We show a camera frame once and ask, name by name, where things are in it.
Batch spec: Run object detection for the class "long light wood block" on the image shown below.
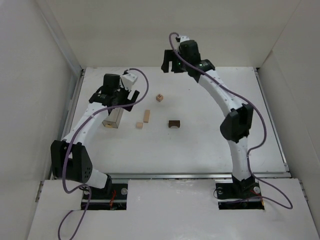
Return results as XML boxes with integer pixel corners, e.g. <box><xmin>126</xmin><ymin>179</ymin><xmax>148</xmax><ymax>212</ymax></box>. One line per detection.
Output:
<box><xmin>143</xmin><ymin>109</ymin><xmax>151</xmax><ymax>123</ymax></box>

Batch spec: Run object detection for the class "clear plastic box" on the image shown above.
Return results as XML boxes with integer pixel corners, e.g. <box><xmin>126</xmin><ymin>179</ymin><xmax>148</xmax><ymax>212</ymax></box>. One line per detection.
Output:
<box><xmin>102</xmin><ymin>108</ymin><xmax>124</xmax><ymax>129</ymax></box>

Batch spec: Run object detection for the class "light wood cube block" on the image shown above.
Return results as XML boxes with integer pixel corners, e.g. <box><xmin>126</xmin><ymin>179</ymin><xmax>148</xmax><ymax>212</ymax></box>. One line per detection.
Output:
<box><xmin>135</xmin><ymin>122</ymin><xmax>143</xmax><ymax>129</ymax></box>

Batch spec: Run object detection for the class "dark brown arch block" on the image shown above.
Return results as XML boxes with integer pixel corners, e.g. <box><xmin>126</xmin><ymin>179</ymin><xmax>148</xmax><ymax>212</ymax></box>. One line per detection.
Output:
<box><xmin>168</xmin><ymin>120</ymin><xmax>181</xmax><ymax>128</ymax></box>

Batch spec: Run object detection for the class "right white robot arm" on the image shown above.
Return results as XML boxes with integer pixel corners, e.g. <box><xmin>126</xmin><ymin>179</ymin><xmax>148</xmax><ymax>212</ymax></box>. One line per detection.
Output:
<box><xmin>161</xmin><ymin>40</ymin><xmax>259</xmax><ymax>200</ymax></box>

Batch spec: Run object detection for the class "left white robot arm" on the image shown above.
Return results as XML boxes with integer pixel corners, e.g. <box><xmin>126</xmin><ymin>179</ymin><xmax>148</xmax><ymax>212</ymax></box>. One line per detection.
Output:
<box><xmin>50</xmin><ymin>71</ymin><xmax>139</xmax><ymax>195</ymax></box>

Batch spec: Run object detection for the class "lettered wood cube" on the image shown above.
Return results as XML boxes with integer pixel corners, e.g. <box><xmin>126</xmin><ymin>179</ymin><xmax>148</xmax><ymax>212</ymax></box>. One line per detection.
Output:
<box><xmin>156</xmin><ymin>93</ymin><xmax>164</xmax><ymax>102</ymax></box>

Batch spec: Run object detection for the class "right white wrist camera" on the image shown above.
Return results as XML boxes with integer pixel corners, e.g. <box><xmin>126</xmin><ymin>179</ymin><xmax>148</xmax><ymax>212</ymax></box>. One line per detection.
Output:
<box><xmin>175</xmin><ymin>35</ymin><xmax>190</xmax><ymax>44</ymax></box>

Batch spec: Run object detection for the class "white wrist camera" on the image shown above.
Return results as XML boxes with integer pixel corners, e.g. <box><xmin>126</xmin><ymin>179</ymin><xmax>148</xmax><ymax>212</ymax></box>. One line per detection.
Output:
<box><xmin>175</xmin><ymin>35</ymin><xmax>190</xmax><ymax>44</ymax></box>
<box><xmin>120</xmin><ymin>72</ymin><xmax>138</xmax><ymax>91</ymax></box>

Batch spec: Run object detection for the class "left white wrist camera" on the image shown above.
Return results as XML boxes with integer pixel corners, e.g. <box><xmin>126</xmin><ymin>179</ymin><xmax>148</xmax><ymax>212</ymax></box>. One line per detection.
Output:
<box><xmin>120</xmin><ymin>72</ymin><xmax>138</xmax><ymax>91</ymax></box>

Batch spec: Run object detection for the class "aluminium left rail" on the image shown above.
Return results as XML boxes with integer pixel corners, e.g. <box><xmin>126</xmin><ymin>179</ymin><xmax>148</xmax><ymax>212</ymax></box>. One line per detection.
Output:
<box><xmin>49</xmin><ymin>68</ymin><xmax>85</xmax><ymax>180</ymax></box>

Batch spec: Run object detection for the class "aluminium front rail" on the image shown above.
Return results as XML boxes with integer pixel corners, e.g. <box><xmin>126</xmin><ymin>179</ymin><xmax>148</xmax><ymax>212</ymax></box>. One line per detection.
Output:
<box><xmin>109</xmin><ymin>171</ymin><xmax>292</xmax><ymax>180</ymax></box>

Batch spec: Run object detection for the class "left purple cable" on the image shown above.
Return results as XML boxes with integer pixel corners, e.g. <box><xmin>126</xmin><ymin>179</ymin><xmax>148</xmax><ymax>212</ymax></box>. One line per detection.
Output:
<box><xmin>57</xmin><ymin>67</ymin><xmax>151</xmax><ymax>240</ymax></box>

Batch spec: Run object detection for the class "purple cable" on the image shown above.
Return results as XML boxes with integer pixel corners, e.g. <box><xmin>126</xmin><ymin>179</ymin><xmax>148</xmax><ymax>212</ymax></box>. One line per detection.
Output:
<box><xmin>168</xmin><ymin>31</ymin><xmax>293</xmax><ymax>211</ymax></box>
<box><xmin>57</xmin><ymin>67</ymin><xmax>151</xmax><ymax>240</ymax></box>

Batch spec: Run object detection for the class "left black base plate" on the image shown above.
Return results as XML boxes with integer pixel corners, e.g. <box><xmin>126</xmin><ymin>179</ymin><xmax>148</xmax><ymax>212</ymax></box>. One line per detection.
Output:
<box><xmin>87</xmin><ymin>182</ymin><xmax>128</xmax><ymax>211</ymax></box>

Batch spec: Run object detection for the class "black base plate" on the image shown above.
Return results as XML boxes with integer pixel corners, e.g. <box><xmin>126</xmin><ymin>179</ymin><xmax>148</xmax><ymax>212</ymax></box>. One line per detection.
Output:
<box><xmin>215</xmin><ymin>182</ymin><xmax>265</xmax><ymax>210</ymax></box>
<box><xmin>87</xmin><ymin>182</ymin><xmax>128</xmax><ymax>211</ymax></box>

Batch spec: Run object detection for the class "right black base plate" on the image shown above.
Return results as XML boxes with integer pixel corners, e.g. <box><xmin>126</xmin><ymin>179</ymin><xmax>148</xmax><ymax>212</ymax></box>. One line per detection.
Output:
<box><xmin>215</xmin><ymin>182</ymin><xmax>265</xmax><ymax>210</ymax></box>

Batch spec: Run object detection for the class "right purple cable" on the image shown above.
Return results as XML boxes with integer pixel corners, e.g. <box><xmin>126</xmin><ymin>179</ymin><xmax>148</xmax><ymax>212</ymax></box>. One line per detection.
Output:
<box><xmin>168</xmin><ymin>31</ymin><xmax>293</xmax><ymax>211</ymax></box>

